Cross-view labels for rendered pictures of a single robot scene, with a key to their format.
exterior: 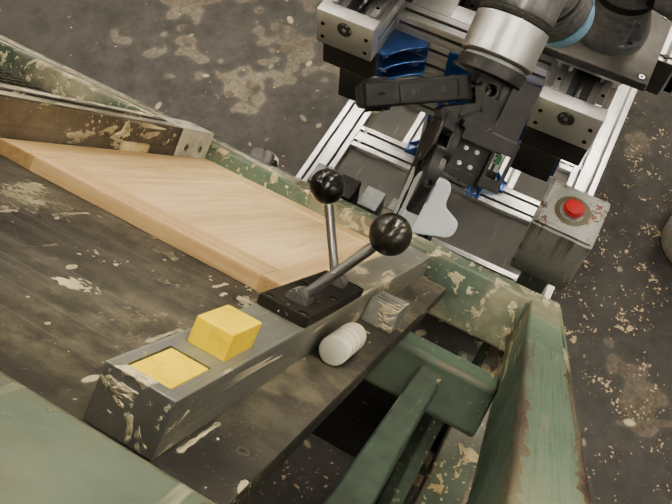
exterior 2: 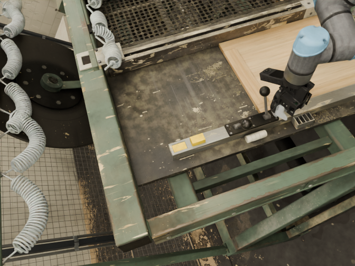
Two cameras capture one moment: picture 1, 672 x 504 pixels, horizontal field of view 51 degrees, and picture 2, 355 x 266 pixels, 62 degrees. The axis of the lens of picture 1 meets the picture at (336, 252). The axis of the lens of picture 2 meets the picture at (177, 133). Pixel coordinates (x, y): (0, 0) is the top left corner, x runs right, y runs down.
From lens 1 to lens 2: 0.88 m
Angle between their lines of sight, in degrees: 67
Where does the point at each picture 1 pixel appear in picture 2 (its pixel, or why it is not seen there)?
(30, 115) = (228, 34)
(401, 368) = (323, 133)
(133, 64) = not seen: outside the picture
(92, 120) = (254, 26)
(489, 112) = (293, 91)
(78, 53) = not seen: outside the picture
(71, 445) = (125, 172)
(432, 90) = (276, 81)
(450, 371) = (335, 142)
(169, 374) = (177, 149)
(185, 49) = not seen: outside the picture
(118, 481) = (126, 178)
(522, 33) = (291, 76)
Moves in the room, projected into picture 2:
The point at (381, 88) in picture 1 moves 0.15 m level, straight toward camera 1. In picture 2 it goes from (263, 76) to (241, 117)
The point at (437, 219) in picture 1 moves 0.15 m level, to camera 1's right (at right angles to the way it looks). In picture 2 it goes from (281, 115) to (320, 136)
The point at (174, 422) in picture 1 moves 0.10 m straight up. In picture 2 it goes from (175, 157) to (152, 155)
